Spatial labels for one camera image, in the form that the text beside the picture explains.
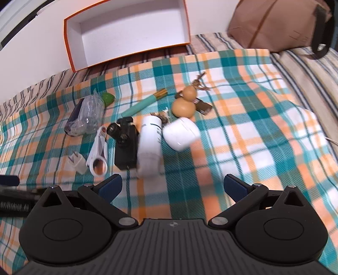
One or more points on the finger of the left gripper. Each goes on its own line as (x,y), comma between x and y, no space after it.
(9,180)

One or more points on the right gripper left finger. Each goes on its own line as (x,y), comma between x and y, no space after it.
(100,197)

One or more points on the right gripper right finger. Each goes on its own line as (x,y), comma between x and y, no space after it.
(246,197)

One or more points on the white nail clipper tool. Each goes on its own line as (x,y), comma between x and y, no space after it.
(97,159)

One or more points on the white cylindrical bottle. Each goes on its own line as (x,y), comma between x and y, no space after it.
(149,147)

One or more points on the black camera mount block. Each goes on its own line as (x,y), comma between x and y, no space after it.
(126,135)

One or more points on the white earbuds case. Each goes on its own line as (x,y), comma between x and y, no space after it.
(181,133)

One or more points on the white plug adapter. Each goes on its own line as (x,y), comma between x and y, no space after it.
(78,163)

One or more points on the plaid teal orange blanket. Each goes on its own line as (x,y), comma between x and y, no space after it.
(227,112)

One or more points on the clear plastic bag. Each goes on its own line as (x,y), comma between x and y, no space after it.
(90,116)

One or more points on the dark purple cylinder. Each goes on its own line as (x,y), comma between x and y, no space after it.
(73,117)

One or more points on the green leaf piece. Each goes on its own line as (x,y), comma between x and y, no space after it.
(108,98)

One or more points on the small seashell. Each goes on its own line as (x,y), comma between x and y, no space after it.
(163,116)

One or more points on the tan gourd ornament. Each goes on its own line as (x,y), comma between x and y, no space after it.
(184,105)

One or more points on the teal gold-capped tube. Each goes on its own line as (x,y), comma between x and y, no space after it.
(145,103)

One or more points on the striped bed sheet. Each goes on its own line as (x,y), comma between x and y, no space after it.
(313,83)

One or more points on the orange white storage box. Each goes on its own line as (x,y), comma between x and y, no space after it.
(108,30)

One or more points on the brown paper bag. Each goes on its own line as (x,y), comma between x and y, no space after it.
(281,25)

